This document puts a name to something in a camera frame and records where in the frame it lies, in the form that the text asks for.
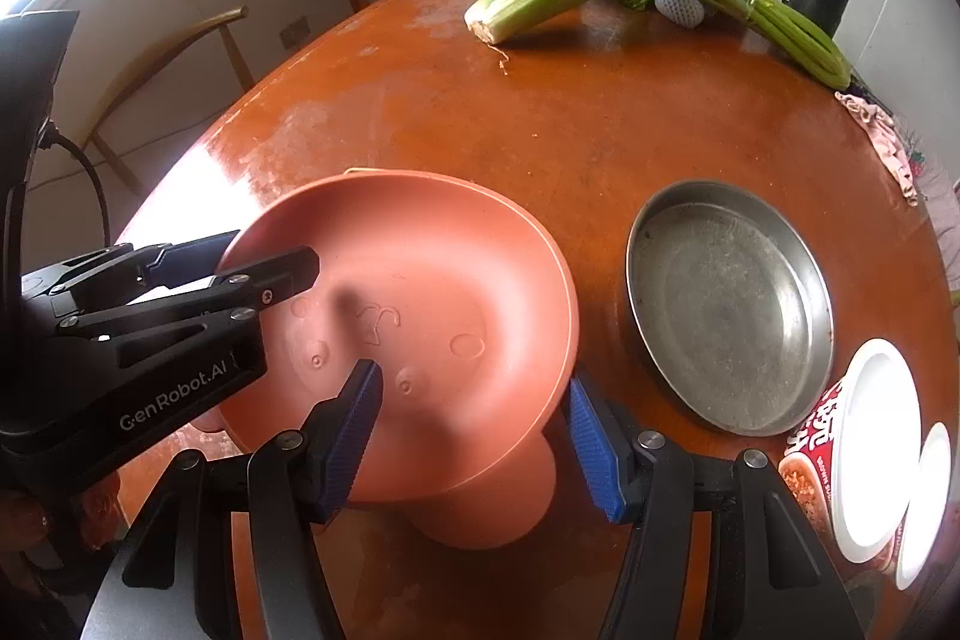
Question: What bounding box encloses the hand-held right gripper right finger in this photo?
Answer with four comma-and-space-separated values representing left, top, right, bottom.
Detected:
568, 377, 863, 640

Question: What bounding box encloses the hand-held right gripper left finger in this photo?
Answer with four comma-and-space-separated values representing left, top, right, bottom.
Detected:
97, 359, 385, 640

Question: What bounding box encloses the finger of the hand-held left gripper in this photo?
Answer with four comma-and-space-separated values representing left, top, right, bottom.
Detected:
56, 246, 321, 353
22, 230, 241, 316

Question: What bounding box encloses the orange plastic bowl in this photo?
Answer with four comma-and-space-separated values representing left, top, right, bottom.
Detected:
187, 400, 557, 551
214, 169, 582, 506

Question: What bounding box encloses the round steel plate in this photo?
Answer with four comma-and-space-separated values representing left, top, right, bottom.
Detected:
626, 180, 836, 437

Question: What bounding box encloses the curved-back wooden chair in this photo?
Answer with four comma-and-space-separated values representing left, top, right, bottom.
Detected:
79, 5, 256, 199

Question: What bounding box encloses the red instant noodle cup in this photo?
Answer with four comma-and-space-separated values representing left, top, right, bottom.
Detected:
776, 338, 922, 564

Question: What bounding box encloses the pink cloth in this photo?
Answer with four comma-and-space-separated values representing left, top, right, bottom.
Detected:
835, 91, 920, 206

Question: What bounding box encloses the lilac bedding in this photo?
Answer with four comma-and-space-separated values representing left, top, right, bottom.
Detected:
919, 149, 960, 281

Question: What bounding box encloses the thin celery bunch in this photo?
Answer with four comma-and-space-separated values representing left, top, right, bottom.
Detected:
652, 0, 854, 90

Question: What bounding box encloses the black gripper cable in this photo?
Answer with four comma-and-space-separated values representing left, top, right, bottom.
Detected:
37, 119, 113, 251

